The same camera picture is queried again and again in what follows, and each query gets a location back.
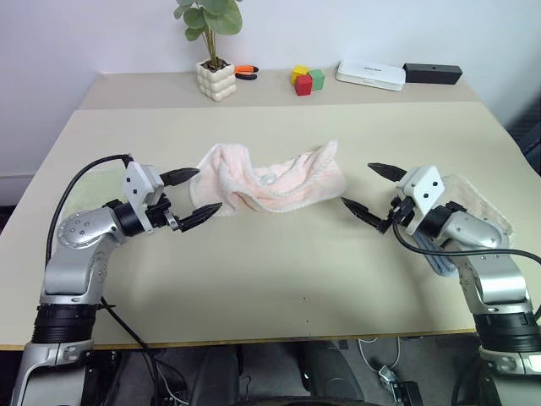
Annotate white flat box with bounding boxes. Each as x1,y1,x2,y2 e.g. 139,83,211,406
336,59,407,93

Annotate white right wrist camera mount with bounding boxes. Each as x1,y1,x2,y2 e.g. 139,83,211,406
396,165,446,236

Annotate black chair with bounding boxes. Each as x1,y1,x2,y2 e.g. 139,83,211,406
505,97,541,175

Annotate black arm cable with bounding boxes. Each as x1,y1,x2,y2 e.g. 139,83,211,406
45,153,133,260
391,209,541,266

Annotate black rectangular box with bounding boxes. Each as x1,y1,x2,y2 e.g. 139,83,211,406
402,63,463,86

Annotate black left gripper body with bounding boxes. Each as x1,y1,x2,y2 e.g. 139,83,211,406
145,195,188,234

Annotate white floor cable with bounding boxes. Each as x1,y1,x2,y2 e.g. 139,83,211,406
358,337,402,374

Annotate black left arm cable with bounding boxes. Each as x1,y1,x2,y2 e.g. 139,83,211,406
45,153,133,260

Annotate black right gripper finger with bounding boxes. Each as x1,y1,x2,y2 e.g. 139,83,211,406
342,197,389,234
367,162,407,184

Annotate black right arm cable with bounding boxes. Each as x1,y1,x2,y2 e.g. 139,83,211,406
391,209,541,266

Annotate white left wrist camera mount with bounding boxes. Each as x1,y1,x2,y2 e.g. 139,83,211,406
123,161,165,233

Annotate pink towel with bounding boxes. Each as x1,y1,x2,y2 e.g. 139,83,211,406
188,138,348,218

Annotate folded blue-striped cloth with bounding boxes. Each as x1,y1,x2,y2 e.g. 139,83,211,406
437,172,516,251

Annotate orange and black pliers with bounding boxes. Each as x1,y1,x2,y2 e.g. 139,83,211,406
233,64,260,81

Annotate green plant in white pot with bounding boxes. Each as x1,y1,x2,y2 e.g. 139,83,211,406
173,0,244,104

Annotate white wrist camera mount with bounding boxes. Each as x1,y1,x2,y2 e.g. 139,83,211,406
396,165,446,236
123,161,165,233

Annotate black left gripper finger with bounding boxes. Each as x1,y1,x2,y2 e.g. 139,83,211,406
159,167,201,187
177,202,224,233

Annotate red wooden cube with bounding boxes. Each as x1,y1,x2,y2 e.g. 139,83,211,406
295,74,314,98

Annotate dark rounded shape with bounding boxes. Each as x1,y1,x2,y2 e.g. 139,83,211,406
188,344,243,406
297,339,365,406

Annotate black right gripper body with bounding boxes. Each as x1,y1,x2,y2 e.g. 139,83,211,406
380,193,418,234

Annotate metal clamp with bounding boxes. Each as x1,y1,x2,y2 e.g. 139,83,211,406
377,365,399,389

